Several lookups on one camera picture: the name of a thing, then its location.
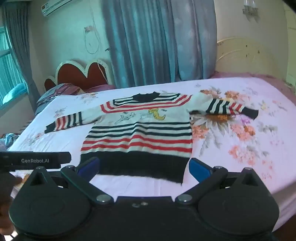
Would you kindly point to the plain pink sheet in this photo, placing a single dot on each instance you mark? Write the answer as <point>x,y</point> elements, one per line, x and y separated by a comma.
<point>254,77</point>

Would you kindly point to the brown white headboard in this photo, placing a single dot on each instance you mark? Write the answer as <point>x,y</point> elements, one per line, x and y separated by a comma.
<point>78,74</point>

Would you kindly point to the cream arched headboard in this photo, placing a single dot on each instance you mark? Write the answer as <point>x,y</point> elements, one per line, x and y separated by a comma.
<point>249,58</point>

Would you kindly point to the grey window curtain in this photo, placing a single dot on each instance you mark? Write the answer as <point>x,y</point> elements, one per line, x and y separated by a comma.
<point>20,53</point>

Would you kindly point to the teal cushion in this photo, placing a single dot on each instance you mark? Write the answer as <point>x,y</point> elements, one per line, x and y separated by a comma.
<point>13,91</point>

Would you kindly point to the white air conditioner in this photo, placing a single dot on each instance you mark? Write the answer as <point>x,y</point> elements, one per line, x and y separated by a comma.
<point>54,6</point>

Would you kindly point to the person's left hand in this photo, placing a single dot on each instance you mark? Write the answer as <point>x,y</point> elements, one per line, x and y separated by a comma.
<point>5,192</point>

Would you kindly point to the pile of pink grey bedding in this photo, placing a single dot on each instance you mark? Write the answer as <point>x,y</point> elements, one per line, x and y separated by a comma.
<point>57,93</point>

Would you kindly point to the striped knit sweater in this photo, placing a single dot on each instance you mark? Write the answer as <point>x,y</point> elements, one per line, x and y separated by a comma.
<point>141,136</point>

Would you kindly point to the blue curtain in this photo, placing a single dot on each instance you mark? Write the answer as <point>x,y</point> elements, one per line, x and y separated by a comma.
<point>141,44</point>

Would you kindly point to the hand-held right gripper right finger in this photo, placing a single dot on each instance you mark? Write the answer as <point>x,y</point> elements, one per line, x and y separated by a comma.
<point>198,168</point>

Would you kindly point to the window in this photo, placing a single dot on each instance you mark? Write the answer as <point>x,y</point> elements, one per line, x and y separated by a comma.
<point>8,67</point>

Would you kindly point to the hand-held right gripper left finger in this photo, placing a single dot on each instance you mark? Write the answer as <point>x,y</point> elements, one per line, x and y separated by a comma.
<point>89,166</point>

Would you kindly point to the grey-purple curtain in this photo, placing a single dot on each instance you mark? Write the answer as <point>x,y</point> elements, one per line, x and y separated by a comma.
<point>196,39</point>

